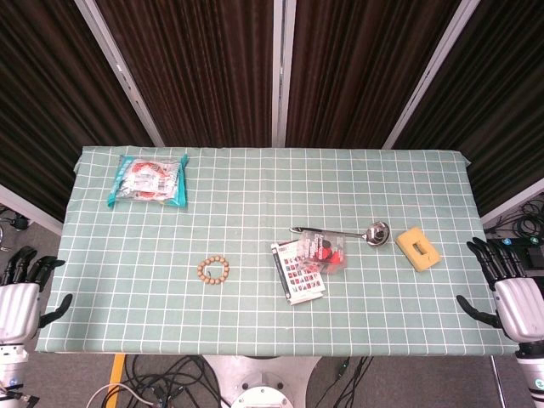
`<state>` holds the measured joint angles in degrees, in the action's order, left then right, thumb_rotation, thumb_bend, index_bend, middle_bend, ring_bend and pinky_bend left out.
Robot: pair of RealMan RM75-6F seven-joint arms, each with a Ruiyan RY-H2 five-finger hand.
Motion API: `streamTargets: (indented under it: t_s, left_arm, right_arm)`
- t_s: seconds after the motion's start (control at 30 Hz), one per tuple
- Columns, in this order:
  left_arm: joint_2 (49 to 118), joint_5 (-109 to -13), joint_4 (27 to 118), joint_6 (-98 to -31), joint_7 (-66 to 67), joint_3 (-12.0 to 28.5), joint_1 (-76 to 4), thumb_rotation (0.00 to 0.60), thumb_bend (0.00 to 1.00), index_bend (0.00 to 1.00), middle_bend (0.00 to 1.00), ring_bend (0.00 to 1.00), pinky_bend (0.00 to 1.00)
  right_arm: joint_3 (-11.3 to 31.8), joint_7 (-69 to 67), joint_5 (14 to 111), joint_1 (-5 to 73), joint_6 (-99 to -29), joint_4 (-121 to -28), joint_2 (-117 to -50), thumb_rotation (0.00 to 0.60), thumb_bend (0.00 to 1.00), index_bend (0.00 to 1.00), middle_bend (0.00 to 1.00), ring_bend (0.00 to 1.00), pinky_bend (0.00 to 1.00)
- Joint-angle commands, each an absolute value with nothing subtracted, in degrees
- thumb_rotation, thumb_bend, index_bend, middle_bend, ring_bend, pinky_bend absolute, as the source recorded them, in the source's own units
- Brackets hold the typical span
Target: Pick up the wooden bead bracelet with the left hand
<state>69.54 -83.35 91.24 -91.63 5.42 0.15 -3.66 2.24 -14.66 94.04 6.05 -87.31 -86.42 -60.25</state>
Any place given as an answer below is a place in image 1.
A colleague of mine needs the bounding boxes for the wooden bead bracelet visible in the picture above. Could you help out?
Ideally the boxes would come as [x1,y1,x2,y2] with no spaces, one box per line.
[195,253,231,284]

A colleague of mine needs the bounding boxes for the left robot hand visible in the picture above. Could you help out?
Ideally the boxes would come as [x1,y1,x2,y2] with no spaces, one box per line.
[0,246,73,341]

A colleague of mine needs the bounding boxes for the black electronics box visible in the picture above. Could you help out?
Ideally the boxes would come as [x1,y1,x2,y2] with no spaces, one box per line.
[486,236,544,269]

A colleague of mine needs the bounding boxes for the green checked tablecloth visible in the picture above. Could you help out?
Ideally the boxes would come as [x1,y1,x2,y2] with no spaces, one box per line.
[34,146,524,357]

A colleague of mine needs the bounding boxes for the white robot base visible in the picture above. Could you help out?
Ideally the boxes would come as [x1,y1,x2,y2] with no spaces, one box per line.
[201,354,325,408]

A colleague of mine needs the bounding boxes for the black floor cables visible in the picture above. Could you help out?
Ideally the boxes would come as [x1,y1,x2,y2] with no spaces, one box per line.
[122,354,226,408]

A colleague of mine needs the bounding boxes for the grey aluminium frame post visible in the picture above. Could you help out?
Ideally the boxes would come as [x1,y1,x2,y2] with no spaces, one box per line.
[74,0,166,148]
[270,0,298,148]
[381,0,486,150]

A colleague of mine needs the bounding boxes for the steel ladle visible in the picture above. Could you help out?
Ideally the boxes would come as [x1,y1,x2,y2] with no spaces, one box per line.
[289,220,391,247]

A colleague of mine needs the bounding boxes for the yellow sponge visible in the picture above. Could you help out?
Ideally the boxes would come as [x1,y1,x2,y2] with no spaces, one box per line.
[394,226,441,272]

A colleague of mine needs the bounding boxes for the printed card booklet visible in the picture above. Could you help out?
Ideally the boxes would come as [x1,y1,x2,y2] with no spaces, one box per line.
[270,240,327,306]

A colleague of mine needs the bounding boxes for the white cable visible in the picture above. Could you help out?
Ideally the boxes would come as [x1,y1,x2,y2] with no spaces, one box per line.
[87,382,159,408]

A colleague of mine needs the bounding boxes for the clear red snack packet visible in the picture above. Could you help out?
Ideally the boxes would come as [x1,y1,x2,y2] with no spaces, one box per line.
[296,231,348,275]

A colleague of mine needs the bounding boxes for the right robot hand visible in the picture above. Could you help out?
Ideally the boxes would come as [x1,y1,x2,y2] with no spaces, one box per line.
[456,236,544,343]

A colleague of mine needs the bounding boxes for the teal snack bag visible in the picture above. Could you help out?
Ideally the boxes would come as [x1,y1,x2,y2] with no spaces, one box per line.
[105,153,190,209]

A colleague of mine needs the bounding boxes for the yellow floor tape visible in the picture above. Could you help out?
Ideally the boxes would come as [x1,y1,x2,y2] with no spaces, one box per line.
[99,354,128,408]

